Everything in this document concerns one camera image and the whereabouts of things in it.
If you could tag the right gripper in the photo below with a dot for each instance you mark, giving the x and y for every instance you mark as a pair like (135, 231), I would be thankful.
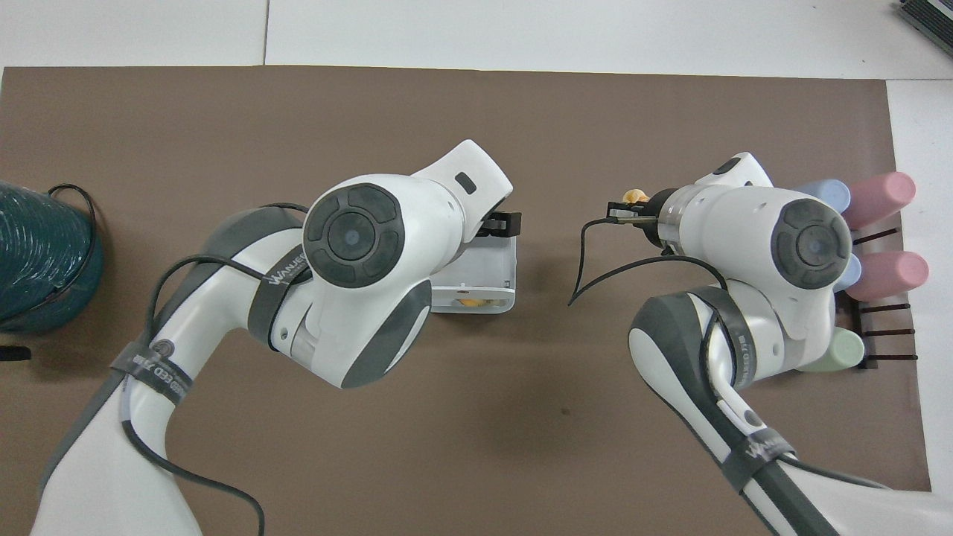
(655, 219)

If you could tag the grey ribbed box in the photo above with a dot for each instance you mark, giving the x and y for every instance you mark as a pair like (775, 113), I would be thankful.
(929, 15)

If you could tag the pink cup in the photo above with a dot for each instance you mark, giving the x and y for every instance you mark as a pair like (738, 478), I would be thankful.
(893, 275)
(882, 197)

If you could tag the dark brown cup rack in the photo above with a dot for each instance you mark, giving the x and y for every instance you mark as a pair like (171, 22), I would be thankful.
(886, 307)

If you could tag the dark teal ribbed container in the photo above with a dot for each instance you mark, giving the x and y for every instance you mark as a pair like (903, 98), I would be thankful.
(37, 253)

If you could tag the light green cup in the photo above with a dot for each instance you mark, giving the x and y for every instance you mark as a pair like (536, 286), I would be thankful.
(841, 351)

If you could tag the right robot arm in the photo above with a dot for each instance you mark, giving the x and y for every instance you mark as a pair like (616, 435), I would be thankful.
(744, 223)

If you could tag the yellow trash piece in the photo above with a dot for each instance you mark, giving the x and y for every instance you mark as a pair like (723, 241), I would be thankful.
(634, 196)

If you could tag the white plastic bin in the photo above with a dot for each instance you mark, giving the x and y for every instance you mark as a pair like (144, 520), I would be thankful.
(484, 264)

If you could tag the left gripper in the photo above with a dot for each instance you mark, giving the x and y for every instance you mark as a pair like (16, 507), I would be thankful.
(500, 224)

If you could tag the orange trash piece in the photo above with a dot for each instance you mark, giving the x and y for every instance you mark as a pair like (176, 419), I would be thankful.
(470, 303)

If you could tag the black stand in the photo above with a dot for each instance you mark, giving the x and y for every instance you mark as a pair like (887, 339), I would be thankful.
(13, 353)

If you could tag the light blue cup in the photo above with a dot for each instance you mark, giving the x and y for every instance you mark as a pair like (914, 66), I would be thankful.
(826, 193)
(852, 274)

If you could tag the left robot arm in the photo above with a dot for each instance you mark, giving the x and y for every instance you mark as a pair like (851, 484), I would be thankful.
(223, 335)

